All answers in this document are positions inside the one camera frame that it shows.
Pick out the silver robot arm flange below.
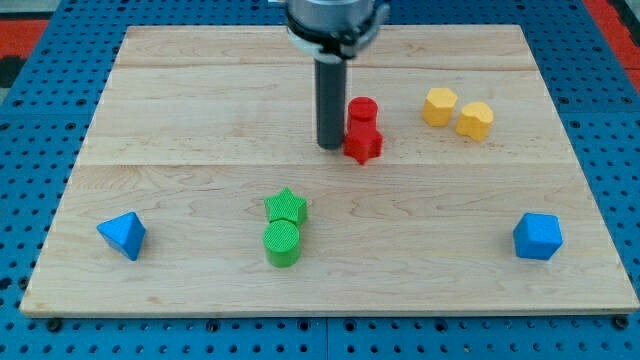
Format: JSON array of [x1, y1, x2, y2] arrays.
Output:
[[273, 0, 391, 64]]

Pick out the blue triangle block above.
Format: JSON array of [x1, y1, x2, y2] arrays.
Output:
[[96, 212, 146, 261]]

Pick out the blue cube block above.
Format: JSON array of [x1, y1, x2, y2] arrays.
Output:
[[513, 213, 564, 260]]

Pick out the green star block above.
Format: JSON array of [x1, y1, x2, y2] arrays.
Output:
[[264, 187, 308, 226]]

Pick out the red star block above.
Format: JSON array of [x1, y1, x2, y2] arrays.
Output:
[[343, 122, 384, 165]]

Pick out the green cylinder block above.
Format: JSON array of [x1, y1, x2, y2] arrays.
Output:
[[263, 220, 301, 268]]

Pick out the red cylinder block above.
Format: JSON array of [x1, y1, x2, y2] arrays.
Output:
[[347, 97, 378, 132]]

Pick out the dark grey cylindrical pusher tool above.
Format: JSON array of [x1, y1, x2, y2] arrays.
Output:
[[314, 60, 346, 150]]

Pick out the light wooden board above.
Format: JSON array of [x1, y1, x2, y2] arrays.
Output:
[[20, 25, 639, 318]]

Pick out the yellow hexagon block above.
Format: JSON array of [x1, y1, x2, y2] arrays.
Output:
[[422, 88, 458, 127]]

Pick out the yellow heart block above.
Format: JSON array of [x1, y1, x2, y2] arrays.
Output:
[[455, 102, 494, 142]]

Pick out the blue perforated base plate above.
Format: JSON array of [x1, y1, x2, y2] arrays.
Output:
[[1, 0, 639, 359]]

